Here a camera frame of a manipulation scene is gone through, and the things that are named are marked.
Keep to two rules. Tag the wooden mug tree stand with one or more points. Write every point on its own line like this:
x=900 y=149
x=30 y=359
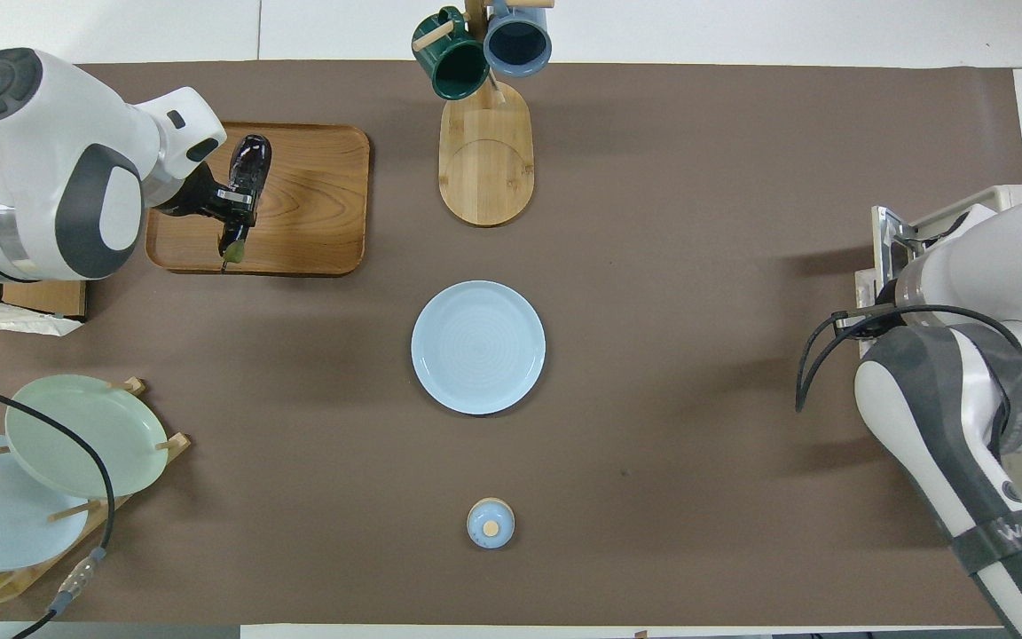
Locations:
x=486 y=169

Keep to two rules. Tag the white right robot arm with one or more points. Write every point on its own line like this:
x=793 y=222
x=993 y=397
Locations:
x=963 y=426

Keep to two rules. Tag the pale green racked plate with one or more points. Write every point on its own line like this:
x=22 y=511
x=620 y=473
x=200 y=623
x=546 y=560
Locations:
x=85 y=435

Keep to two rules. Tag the brown table mat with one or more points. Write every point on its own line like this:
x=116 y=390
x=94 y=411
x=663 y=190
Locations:
x=697 y=399

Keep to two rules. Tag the wooden plate rack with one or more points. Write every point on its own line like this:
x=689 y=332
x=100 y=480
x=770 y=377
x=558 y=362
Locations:
x=178 y=441

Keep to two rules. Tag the brown wooden tray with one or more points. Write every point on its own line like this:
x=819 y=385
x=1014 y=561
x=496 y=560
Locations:
x=316 y=204

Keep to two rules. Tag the light blue racked plate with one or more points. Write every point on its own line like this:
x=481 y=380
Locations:
x=23 y=532

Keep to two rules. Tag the blue ceramic mug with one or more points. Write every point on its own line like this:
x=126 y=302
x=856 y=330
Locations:
x=518 y=44

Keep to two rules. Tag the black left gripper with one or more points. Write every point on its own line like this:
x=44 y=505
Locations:
x=196 y=195

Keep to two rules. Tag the dark green ceramic mug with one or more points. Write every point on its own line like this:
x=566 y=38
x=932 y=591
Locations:
x=458 y=67

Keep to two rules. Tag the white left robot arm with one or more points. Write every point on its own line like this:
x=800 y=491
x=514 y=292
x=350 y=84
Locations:
x=50 y=133

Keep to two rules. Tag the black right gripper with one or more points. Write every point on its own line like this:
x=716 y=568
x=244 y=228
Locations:
x=915 y=241

